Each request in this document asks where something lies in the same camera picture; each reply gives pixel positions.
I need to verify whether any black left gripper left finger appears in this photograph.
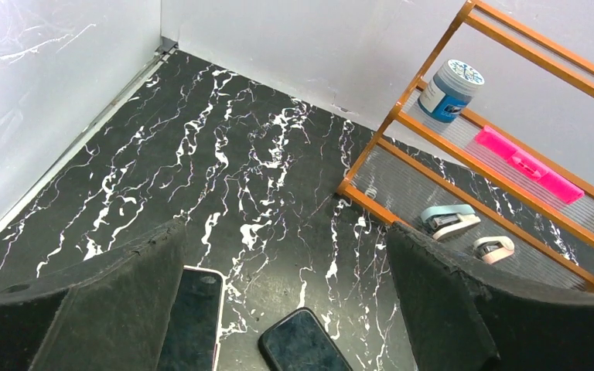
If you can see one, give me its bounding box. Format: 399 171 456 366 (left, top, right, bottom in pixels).
0 219 186 370

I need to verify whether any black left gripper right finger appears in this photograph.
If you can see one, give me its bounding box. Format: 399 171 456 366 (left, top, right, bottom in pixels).
386 223 594 370

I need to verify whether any phone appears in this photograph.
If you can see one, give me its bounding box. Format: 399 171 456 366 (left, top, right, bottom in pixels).
258 307 352 371
156 266 224 370

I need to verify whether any pink plastic ruler case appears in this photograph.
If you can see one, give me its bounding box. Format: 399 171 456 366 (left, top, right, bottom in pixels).
474 127 585 205

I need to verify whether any pink small stapler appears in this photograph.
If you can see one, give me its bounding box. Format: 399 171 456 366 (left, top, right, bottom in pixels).
473 236 515 264

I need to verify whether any light blue stapler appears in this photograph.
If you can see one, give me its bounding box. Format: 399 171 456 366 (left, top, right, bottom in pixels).
420 204 480 240

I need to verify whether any orange wooden shelf rack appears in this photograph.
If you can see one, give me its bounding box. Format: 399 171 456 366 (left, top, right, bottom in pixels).
337 1 594 290

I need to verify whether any blue round jar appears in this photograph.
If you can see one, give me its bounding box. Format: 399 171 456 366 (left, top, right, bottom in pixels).
417 59 485 123

